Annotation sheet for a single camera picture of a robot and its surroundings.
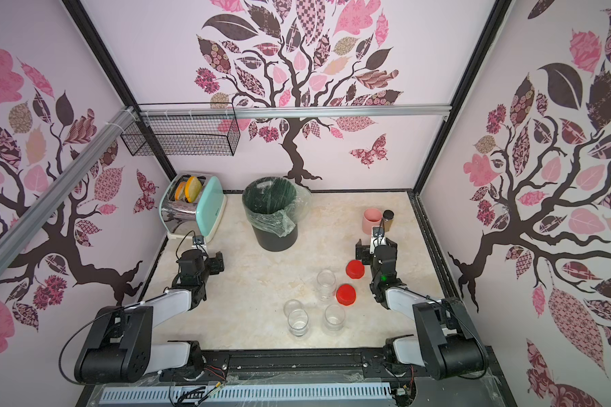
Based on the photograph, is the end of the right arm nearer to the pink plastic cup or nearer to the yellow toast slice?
the pink plastic cup

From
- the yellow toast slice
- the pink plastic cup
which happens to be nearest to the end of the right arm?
the pink plastic cup

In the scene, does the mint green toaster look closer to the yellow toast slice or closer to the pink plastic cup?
the yellow toast slice

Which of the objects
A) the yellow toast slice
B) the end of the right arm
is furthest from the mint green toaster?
the end of the right arm

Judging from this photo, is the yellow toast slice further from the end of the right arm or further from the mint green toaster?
the end of the right arm

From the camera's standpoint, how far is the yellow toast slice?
94cm

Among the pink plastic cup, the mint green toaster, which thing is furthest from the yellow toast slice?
the pink plastic cup
